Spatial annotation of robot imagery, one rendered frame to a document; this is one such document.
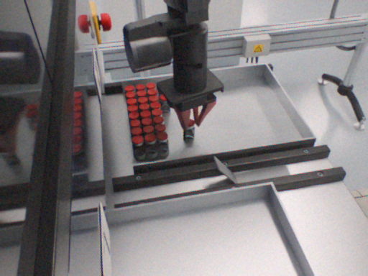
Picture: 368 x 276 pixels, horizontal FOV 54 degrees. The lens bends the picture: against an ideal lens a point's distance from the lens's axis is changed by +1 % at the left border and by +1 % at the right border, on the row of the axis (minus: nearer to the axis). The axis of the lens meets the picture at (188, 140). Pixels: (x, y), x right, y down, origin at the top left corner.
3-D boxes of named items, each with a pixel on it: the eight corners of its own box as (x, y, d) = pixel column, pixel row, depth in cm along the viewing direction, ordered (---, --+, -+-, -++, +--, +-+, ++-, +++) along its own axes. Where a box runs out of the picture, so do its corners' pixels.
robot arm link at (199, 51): (214, 25, 53) (199, 9, 57) (170, 34, 51) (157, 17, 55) (213, 65, 58) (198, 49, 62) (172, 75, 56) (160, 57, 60)
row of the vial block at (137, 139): (134, 161, 67) (131, 144, 64) (126, 102, 80) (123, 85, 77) (146, 159, 68) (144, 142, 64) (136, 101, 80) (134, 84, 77)
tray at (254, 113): (134, 179, 65) (132, 166, 62) (123, 93, 83) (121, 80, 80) (312, 151, 70) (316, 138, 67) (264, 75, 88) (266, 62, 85)
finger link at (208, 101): (166, 122, 70) (163, 82, 64) (198, 111, 72) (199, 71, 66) (182, 144, 66) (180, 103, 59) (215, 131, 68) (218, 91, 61)
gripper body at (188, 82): (156, 90, 64) (152, 54, 59) (206, 75, 67) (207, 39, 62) (171, 111, 60) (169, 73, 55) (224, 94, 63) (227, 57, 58)
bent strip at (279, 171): (216, 191, 63) (218, 169, 58) (211, 178, 65) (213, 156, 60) (292, 178, 65) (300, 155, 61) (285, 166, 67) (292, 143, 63)
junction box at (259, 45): (244, 58, 172) (246, 41, 166) (241, 52, 176) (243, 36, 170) (268, 55, 174) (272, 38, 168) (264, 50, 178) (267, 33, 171)
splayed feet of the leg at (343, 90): (355, 131, 202) (364, 112, 193) (314, 80, 237) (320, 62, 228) (368, 130, 203) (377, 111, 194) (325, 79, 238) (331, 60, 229)
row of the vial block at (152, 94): (158, 157, 68) (157, 140, 65) (146, 100, 81) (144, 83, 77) (169, 156, 68) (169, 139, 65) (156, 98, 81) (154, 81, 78)
